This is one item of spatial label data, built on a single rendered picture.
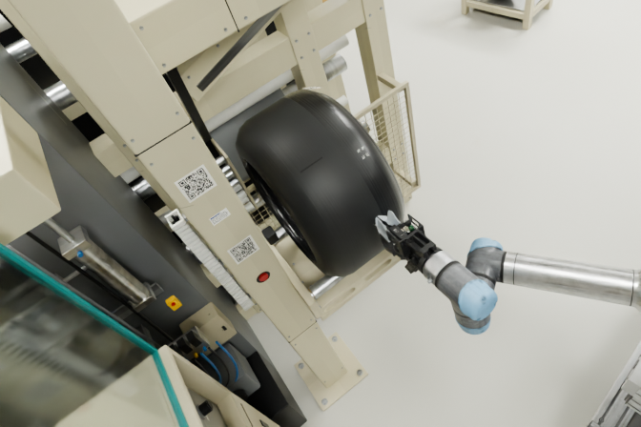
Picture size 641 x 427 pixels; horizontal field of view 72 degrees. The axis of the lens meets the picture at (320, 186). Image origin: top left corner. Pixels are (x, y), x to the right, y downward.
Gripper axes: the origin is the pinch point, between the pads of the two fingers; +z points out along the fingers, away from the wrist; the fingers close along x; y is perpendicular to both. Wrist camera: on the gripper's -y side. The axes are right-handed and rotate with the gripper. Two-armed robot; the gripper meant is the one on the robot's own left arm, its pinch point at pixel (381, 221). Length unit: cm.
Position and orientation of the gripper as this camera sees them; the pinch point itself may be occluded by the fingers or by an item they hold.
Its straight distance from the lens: 117.3
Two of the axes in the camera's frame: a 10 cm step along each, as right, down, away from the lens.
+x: -8.0, 5.6, -2.2
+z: -5.2, -4.8, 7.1
